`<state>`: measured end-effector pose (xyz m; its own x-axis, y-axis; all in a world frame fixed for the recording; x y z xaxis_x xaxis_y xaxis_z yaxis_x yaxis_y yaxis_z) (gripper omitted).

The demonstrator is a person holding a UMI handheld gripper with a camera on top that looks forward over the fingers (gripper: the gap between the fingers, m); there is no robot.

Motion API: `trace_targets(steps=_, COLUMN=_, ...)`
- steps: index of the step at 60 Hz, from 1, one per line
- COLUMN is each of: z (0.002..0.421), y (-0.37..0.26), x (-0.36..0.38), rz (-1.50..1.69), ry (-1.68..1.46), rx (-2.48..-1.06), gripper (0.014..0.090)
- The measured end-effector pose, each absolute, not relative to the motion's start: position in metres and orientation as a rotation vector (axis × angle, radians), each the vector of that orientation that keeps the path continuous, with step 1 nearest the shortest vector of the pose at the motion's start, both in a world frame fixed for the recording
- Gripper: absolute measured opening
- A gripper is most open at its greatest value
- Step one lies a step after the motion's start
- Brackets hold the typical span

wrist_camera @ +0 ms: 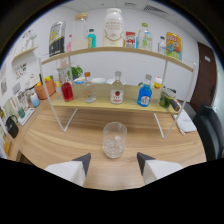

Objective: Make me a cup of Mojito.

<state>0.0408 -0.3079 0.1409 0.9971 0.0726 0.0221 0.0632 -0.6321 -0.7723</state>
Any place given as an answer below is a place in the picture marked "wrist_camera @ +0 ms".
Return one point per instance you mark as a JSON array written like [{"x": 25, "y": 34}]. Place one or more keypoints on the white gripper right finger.
[{"x": 158, "y": 168}]

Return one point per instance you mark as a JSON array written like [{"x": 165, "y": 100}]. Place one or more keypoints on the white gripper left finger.
[{"x": 68, "y": 170}]

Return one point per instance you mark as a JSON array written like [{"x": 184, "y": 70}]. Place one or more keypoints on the clear bottle with red label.
[{"x": 117, "y": 93}]

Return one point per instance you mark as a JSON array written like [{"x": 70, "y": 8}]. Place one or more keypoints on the light blue cup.
[{"x": 35, "y": 100}]

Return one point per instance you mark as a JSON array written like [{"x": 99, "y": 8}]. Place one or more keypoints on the yellow paper cup with lid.
[{"x": 158, "y": 83}]

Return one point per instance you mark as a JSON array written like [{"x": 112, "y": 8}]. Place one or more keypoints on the clear glass with ice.
[{"x": 114, "y": 141}]

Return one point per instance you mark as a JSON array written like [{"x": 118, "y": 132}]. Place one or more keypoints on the white fabric pouch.
[{"x": 185, "y": 122}]

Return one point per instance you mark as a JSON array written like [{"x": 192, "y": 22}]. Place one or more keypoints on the black chair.
[{"x": 210, "y": 133}]

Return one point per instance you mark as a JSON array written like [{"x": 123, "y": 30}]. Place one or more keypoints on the blue liquid bottle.
[{"x": 145, "y": 96}]

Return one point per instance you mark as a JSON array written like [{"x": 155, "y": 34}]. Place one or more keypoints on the red liquid bottle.
[{"x": 67, "y": 92}]

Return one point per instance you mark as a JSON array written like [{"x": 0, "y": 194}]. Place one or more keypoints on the orange box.
[{"x": 44, "y": 90}]

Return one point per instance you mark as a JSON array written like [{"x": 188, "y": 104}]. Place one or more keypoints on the white bowl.
[{"x": 98, "y": 80}]

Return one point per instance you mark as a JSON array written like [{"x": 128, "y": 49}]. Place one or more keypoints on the green potted plant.
[{"x": 77, "y": 71}]

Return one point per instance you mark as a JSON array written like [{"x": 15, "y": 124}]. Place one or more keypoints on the brown door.
[{"x": 204, "y": 76}]

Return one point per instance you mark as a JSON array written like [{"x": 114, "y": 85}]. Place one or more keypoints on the small clear water bottle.
[{"x": 161, "y": 46}]

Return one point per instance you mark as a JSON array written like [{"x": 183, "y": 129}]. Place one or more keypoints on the yellow snack bag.
[{"x": 174, "y": 46}]

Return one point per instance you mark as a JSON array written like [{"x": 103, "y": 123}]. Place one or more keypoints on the pink bottle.
[{"x": 69, "y": 45}]

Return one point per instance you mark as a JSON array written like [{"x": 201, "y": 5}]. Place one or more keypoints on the green cap clear bottle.
[{"x": 145, "y": 40}]

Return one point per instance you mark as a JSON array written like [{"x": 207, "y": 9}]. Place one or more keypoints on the small red packet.
[{"x": 130, "y": 40}]

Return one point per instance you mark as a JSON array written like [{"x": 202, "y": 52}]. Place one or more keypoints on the teal bottle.
[{"x": 91, "y": 40}]

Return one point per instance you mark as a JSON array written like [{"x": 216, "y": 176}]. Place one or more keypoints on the black snack bag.
[{"x": 57, "y": 38}]

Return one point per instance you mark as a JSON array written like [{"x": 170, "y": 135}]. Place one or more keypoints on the tall glass jar cork lid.
[{"x": 80, "y": 33}]

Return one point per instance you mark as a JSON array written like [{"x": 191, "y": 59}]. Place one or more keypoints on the large white bottle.
[{"x": 113, "y": 30}]

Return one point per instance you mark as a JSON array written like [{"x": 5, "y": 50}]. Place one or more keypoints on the white frame wooden shelf rack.
[{"x": 103, "y": 103}]

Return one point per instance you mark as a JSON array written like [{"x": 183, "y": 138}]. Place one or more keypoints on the white wall shelf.
[{"x": 25, "y": 53}]

